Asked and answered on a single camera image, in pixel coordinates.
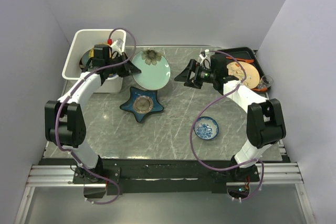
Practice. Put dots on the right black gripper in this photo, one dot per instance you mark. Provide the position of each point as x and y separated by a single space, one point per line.
185 76

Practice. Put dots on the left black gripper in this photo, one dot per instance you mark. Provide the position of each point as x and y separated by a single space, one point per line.
128 68

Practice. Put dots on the pale green plate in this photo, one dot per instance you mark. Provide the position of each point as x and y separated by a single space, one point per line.
155 69

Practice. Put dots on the woven bamboo plate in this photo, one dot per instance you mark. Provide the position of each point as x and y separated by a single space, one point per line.
91 53

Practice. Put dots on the dark blue blossom plate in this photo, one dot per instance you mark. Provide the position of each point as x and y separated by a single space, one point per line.
84 59

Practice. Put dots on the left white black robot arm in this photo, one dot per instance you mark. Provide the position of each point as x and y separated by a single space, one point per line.
64 121

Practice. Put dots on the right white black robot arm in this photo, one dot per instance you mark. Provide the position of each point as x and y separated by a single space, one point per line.
265 122

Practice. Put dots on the white plastic bin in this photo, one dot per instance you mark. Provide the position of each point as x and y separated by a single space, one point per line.
83 41

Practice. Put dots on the blue white porcelain bowl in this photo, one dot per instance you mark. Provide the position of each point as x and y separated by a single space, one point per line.
206 128

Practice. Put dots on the orange plastic knife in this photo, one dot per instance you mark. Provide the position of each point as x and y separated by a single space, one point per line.
240 59

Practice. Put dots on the black rectangular tray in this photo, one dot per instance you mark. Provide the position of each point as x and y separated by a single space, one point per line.
245 53

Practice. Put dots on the beige leaf pattern plate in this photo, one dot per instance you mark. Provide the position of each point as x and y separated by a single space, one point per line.
252 75

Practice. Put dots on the clear plastic cup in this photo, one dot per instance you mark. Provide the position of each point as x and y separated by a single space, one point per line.
265 83

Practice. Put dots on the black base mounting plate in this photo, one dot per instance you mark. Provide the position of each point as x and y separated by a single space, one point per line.
131 176

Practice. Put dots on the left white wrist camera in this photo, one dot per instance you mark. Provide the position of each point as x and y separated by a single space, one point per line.
116 45

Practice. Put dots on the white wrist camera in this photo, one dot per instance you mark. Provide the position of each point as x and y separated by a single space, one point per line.
116 45
204 55

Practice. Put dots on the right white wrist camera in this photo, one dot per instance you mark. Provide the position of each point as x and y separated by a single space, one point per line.
204 55

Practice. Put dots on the aluminium rail frame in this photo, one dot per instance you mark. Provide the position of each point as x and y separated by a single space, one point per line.
63 176

